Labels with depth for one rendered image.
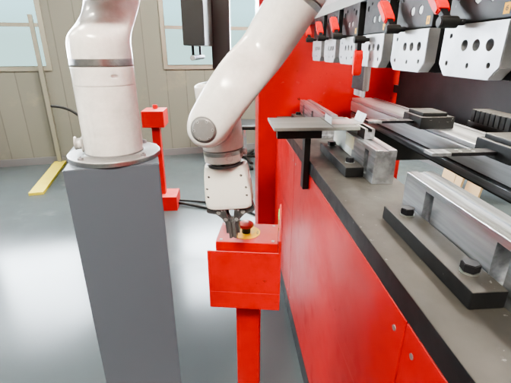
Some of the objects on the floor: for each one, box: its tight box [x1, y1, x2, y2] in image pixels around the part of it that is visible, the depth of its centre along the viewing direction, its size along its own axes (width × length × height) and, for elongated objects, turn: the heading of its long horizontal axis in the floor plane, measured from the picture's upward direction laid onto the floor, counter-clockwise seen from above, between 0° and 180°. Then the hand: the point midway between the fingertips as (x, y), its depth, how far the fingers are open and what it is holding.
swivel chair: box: [241, 119, 256, 170], centre depth 396 cm, size 58×58×92 cm
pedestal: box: [141, 104, 180, 211], centre depth 284 cm, size 20×25×83 cm
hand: (233, 227), depth 80 cm, fingers closed
